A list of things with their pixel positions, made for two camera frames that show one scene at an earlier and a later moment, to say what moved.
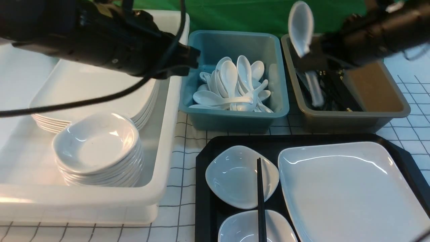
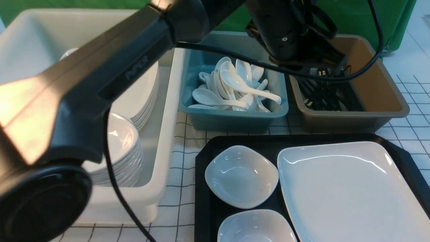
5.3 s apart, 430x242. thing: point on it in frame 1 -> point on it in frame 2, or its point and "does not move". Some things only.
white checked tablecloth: x=176 y=220 does not move
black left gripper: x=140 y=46 -> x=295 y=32
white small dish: x=231 y=176 does not move
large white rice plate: x=351 y=192 does not move
